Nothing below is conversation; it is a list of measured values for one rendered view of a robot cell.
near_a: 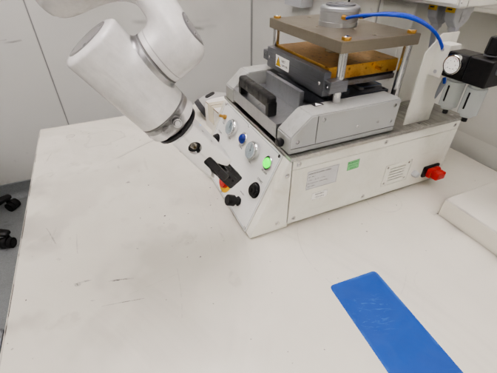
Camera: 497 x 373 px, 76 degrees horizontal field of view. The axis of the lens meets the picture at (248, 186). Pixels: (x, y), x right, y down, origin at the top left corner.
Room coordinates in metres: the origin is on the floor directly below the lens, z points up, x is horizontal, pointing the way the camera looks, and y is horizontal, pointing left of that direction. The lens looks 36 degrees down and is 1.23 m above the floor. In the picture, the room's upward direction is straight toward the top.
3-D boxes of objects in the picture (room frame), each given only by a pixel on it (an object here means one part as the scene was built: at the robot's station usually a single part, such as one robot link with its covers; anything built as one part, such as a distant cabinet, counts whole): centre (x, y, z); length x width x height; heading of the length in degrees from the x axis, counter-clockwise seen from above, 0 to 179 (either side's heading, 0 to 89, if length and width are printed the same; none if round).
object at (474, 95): (0.58, -0.39, 1.05); 0.15 x 0.05 x 0.15; 24
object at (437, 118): (0.75, -0.22, 0.93); 0.46 x 0.35 x 0.01; 114
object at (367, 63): (0.72, -0.19, 1.07); 0.22 x 0.17 x 0.10; 24
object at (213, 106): (1.00, 0.04, 0.80); 0.19 x 0.13 x 0.09; 114
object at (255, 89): (0.66, -0.02, 0.99); 0.15 x 0.02 x 0.04; 24
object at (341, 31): (0.73, -0.22, 1.08); 0.31 x 0.24 x 0.13; 24
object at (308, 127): (0.57, -0.17, 0.96); 0.26 x 0.05 x 0.07; 114
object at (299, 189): (0.71, -0.19, 0.84); 0.53 x 0.37 x 0.17; 114
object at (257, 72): (0.83, -0.07, 0.96); 0.25 x 0.05 x 0.07; 114
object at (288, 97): (0.71, -0.14, 0.97); 0.30 x 0.22 x 0.08; 114
